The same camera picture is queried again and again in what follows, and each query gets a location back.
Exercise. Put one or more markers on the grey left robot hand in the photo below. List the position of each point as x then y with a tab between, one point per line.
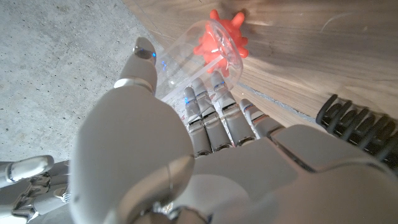
233	174

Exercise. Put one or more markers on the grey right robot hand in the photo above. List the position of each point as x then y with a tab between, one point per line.
34	186

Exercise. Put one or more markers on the clear plastic dispenser bottle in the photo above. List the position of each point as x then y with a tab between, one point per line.
186	59

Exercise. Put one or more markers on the black ribbed card holder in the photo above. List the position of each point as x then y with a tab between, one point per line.
357	130

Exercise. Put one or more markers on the orange spiky stress ball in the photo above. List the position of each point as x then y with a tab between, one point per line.
233	29

